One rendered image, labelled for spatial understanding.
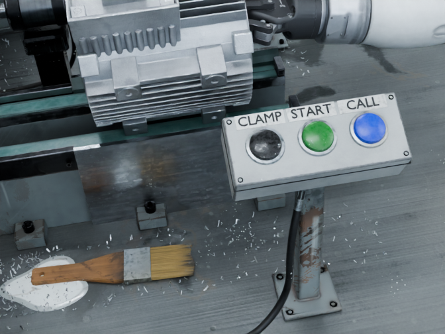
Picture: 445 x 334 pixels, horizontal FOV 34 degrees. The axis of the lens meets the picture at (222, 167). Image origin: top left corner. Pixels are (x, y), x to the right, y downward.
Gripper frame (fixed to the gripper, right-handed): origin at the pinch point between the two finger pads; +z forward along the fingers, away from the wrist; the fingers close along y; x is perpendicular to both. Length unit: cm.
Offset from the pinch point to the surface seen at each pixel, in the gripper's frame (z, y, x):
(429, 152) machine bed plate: -39.0, 6.6, 19.7
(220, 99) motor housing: -7.2, 8.6, 7.3
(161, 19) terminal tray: 0.4, 9.2, -4.4
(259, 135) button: -6.7, 28.5, -3.7
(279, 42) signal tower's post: -24.3, -25.3, 21.2
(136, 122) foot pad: 3.0, 8.0, 10.8
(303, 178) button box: -10.6, 31.6, -0.8
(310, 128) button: -11.5, 28.7, -4.3
